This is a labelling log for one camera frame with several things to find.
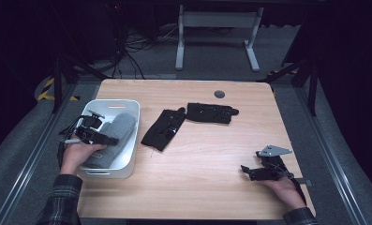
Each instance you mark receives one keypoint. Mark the black metal stand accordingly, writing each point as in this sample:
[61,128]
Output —
[58,84]
[313,90]

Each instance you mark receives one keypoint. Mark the aluminium floor rail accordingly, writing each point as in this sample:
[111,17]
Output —
[330,156]
[27,165]

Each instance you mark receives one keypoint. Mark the white metal desk frame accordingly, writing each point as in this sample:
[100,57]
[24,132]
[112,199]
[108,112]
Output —
[219,19]

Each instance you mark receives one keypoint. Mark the yellow black hazard tape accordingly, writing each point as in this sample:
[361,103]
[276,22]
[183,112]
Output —
[46,90]

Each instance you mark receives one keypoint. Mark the person's right hand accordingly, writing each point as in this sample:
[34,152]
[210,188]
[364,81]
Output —
[283,190]

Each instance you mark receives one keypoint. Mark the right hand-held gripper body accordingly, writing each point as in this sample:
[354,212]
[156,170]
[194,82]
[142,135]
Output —
[272,170]

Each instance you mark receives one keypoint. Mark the white plastic bin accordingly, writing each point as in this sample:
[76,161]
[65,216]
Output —
[129,146]

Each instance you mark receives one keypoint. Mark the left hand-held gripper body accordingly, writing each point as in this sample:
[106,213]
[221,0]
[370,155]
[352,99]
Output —
[90,132]

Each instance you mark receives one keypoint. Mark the grey mitten with label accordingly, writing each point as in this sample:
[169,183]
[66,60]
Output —
[121,131]

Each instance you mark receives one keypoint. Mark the grey round desk grommet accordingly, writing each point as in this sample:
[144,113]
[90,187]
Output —
[219,94]

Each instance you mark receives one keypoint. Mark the black glove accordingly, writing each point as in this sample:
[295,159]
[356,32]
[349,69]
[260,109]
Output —
[210,113]
[163,128]

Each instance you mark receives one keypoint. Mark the person's left hand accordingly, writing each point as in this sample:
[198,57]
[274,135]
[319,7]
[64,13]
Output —
[77,154]

